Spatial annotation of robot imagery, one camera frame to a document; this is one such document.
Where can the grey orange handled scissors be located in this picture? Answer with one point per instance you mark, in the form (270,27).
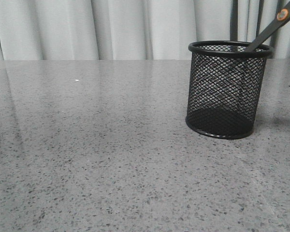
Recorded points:
(281,18)

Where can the black mesh pen bucket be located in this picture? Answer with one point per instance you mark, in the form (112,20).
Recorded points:
(224,88)

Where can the light grey curtain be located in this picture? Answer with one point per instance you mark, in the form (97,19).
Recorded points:
(125,29)

